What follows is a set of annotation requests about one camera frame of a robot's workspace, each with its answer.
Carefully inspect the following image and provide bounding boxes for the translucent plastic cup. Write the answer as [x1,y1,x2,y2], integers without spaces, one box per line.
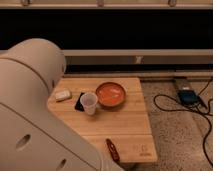
[80,92,98,115]

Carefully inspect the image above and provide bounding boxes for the black flat card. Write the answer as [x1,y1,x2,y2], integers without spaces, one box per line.
[74,92,85,112]

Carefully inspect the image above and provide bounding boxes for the orange bowl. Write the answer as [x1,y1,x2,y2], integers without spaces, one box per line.
[95,82,126,107]

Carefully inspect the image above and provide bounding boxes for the dark red brown snack bar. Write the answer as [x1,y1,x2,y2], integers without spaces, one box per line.
[106,139,120,163]

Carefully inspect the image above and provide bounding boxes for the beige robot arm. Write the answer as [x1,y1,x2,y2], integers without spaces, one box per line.
[0,39,124,171]

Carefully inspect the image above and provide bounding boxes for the white sponge block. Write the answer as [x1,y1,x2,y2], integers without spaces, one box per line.
[55,90,72,102]

